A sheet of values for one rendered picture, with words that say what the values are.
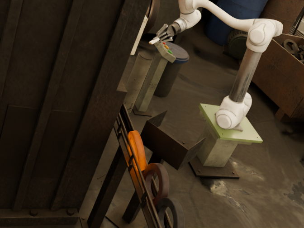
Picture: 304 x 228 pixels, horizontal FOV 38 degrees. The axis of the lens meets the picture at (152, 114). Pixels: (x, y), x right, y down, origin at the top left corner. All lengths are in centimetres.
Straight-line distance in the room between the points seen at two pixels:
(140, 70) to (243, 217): 131
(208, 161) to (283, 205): 66
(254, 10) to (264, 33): 308
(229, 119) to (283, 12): 331
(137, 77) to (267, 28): 112
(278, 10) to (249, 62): 324
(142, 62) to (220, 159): 94
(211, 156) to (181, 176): 30
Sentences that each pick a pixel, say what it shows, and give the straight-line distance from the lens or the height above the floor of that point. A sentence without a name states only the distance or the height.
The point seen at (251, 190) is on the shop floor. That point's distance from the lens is 348.
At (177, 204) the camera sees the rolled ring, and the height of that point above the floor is 77.
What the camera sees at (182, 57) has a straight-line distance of 388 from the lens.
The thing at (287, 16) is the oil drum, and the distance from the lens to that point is 612.
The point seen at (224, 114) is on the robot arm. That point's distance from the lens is 295.
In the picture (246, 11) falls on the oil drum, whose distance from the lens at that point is 580.
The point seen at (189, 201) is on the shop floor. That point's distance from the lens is 304.
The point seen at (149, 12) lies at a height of 117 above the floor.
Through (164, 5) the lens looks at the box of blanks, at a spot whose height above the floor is 46.
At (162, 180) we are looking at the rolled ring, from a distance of 182.
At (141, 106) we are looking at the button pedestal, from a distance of 365.
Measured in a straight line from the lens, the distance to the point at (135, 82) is 342.
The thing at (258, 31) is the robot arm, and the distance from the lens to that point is 275.
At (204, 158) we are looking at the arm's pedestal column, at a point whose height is 8.
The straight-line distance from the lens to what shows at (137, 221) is 271.
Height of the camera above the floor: 186
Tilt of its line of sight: 30 degrees down
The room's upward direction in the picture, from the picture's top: 24 degrees clockwise
